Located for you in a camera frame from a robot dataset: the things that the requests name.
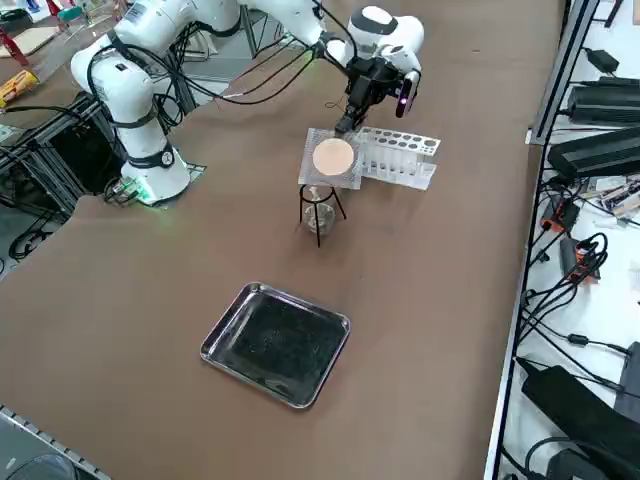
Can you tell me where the stainless steel tray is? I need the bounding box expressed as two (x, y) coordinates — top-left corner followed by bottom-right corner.
(199, 281), (351, 410)

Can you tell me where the wire gauze with ceramic centre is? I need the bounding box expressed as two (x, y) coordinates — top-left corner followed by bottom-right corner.
(297, 127), (365, 190)

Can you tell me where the black ribbed power adapter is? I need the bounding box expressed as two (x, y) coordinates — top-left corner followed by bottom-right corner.
(566, 83), (640, 127)

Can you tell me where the large dark power adapter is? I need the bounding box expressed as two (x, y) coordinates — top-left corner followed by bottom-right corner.
(546, 126), (640, 180)

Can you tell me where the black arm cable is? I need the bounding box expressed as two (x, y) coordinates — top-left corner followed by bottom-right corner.
(169, 29), (361, 109)

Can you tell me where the glass alcohol lamp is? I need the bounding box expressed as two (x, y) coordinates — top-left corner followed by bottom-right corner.
(301, 185), (337, 236)

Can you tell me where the small black power adapter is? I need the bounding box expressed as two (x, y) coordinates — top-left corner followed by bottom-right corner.
(583, 47), (622, 74)

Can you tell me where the yellow snack packet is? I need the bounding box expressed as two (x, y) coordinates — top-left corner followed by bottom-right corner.
(0, 68), (41, 109)

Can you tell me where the black wire tripod stand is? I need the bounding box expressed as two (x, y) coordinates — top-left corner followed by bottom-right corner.
(296, 182), (348, 249)

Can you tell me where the black and orange adapter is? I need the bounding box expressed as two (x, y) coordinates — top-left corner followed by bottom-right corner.
(558, 236), (604, 285)
(541, 193), (582, 234)

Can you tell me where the white test tube rack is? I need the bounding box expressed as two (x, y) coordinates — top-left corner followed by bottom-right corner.
(355, 125), (443, 191)

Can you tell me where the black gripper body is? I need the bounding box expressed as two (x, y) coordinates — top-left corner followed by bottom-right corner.
(344, 56), (402, 109)

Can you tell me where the wooden board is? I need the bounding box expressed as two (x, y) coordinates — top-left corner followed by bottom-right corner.
(0, 23), (60, 57)

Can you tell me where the aluminium camera post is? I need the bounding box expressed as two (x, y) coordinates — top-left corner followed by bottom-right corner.
(526, 0), (602, 147)

